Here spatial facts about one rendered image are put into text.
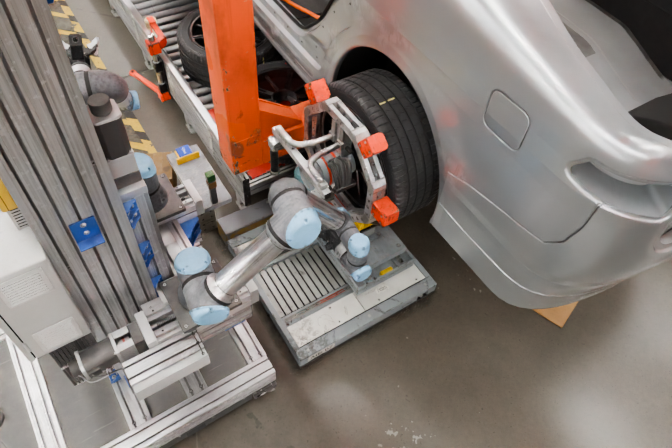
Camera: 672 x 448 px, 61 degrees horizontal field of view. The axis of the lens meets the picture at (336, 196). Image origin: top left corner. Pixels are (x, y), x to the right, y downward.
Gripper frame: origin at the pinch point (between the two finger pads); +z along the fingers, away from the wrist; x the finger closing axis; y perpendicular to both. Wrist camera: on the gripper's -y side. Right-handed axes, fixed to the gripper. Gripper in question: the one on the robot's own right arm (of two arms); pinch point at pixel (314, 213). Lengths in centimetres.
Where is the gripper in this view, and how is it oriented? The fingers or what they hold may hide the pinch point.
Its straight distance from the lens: 227.6
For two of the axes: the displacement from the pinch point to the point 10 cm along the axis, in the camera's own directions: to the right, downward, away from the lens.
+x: -8.4, 3.8, -3.8
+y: 0.6, -6.4, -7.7
